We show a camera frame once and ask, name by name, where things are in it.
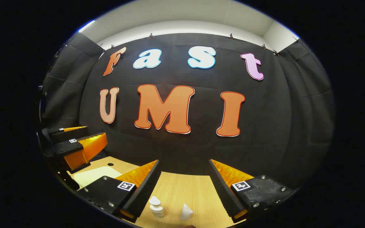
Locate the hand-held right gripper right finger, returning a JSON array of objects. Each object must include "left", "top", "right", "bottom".
[{"left": 208, "top": 159, "right": 298, "bottom": 222}]

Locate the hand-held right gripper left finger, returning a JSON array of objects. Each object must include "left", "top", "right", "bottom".
[{"left": 77, "top": 159, "right": 162, "bottom": 222}]

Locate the white pump bottle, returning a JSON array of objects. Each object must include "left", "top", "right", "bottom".
[{"left": 149, "top": 196, "right": 165, "bottom": 218}]

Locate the cream yellow suitcase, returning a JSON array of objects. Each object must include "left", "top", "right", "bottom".
[{"left": 73, "top": 166, "right": 123, "bottom": 189}]

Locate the white squeeze tube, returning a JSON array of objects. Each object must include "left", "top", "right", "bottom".
[{"left": 179, "top": 203, "right": 194, "bottom": 221}]

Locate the black backdrop cloth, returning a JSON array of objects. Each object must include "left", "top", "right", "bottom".
[{"left": 40, "top": 32, "right": 335, "bottom": 190}]

